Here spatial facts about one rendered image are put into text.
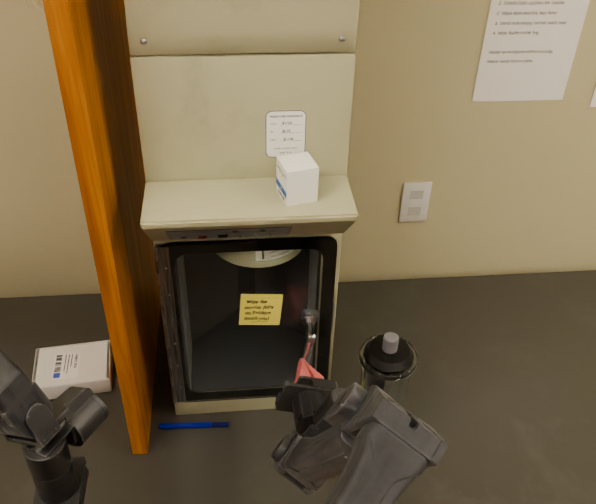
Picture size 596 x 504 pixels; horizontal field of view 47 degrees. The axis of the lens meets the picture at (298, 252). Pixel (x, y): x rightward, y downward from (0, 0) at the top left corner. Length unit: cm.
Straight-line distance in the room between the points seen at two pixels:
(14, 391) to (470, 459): 88
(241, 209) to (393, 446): 49
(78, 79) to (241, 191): 30
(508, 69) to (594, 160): 36
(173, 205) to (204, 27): 26
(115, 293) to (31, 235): 65
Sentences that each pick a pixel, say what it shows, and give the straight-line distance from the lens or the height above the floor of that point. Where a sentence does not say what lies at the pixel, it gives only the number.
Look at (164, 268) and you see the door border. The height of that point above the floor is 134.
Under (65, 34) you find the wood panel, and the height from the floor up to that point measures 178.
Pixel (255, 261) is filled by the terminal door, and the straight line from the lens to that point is 119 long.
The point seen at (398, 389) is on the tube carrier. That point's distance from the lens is 131.
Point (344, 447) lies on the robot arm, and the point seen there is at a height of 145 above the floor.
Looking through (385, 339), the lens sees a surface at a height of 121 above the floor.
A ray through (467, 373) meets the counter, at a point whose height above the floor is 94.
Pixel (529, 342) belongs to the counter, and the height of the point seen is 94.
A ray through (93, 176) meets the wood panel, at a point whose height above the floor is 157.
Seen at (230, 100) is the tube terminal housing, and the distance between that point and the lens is 105.
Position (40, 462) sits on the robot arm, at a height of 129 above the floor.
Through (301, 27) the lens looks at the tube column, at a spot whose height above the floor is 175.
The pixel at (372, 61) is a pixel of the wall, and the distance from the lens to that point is 152.
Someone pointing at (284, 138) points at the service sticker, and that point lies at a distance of 108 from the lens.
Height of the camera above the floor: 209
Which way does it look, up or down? 38 degrees down
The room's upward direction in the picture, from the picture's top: 2 degrees clockwise
